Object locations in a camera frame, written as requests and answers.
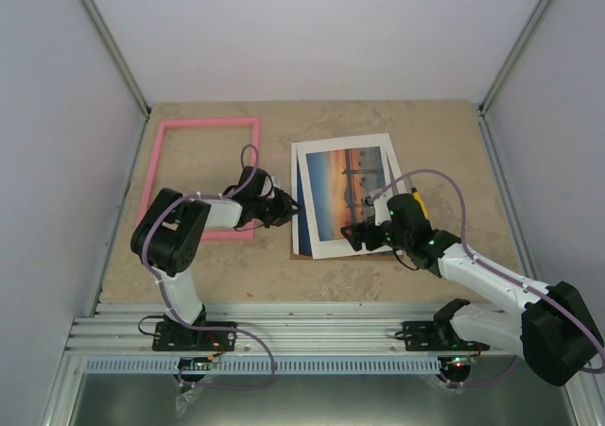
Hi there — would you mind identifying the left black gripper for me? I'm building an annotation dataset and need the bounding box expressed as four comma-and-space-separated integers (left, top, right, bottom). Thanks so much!
251, 190, 304, 229

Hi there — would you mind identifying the sunset photo with white mat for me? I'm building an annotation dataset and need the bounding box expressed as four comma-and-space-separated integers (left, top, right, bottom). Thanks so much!
295, 146, 403, 260

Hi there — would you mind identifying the pink wooden picture frame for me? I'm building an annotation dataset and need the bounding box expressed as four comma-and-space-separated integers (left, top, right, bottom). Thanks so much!
133, 116, 262, 243

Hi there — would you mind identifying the yellow handled screwdriver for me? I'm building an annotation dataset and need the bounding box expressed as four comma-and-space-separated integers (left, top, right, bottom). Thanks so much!
411, 187, 429, 219

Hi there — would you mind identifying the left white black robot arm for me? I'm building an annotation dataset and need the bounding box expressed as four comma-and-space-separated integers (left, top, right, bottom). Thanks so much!
130, 166, 302, 354

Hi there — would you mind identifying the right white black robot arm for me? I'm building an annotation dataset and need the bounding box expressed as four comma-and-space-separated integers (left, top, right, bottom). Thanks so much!
341, 194, 604, 386

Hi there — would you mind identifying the white passe-partout mat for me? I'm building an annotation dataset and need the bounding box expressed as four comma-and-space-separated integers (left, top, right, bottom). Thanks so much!
290, 132, 406, 261

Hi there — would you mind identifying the clear plastic bag scrap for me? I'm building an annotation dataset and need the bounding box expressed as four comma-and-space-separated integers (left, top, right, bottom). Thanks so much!
175, 383, 205, 418

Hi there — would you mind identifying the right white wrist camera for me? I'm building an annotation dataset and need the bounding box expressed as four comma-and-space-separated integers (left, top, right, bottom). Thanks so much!
364, 194, 391, 226

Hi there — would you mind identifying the brown frame backing board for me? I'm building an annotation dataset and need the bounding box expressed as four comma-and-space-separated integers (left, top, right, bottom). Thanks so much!
290, 251, 393, 262

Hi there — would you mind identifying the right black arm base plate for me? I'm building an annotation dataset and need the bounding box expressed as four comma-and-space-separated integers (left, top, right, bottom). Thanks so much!
394, 321, 459, 351

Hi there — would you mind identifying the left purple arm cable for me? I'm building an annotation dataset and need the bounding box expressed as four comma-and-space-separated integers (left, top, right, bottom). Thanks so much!
141, 145, 278, 392

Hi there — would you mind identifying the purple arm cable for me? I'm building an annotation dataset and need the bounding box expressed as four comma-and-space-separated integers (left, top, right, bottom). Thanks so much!
372, 168, 605, 389
141, 145, 278, 392

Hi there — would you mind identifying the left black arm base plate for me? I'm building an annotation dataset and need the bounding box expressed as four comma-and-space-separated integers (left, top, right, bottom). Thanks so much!
151, 318, 237, 352

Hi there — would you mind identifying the aluminium mounting rail base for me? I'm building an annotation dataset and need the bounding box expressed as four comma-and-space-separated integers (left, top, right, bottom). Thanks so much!
65, 302, 590, 356

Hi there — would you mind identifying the left aluminium corner post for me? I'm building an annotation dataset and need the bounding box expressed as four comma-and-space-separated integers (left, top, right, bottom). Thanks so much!
63, 0, 151, 111

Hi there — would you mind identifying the aluminium corner post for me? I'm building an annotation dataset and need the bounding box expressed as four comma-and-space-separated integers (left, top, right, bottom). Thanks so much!
477, 0, 571, 115
63, 0, 151, 111

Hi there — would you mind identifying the grey slotted cable duct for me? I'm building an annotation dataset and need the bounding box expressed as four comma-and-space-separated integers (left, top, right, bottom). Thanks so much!
84, 356, 441, 375

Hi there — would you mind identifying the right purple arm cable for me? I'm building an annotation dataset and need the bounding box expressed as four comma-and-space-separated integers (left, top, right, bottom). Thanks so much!
372, 168, 605, 389

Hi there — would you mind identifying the right aluminium corner post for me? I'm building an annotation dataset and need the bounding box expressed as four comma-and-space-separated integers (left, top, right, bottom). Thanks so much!
477, 0, 571, 115

